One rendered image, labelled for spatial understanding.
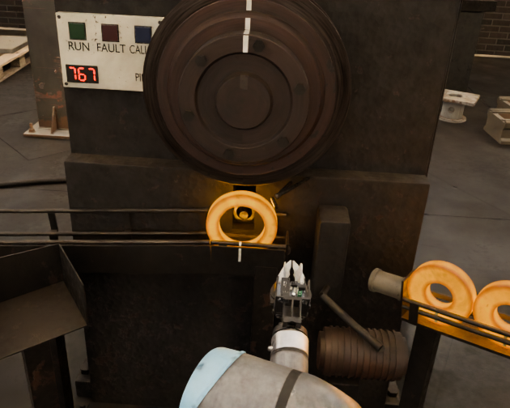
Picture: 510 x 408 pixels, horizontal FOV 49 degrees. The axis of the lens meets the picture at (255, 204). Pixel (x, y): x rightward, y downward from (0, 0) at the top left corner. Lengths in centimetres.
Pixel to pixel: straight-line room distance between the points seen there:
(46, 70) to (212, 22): 306
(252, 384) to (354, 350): 72
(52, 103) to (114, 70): 282
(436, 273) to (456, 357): 103
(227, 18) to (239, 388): 76
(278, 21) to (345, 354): 81
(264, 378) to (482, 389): 155
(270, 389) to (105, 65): 96
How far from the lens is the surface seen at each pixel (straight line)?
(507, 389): 231
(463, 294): 136
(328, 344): 147
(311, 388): 78
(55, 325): 141
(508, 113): 491
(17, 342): 140
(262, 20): 122
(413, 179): 153
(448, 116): 503
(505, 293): 132
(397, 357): 149
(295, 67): 119
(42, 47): 420
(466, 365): 234
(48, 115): 433
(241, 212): 154
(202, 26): 124
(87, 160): 156
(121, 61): 147
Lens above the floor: 147
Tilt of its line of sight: 27 degrees down
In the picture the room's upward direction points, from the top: 3 degrees clockwise
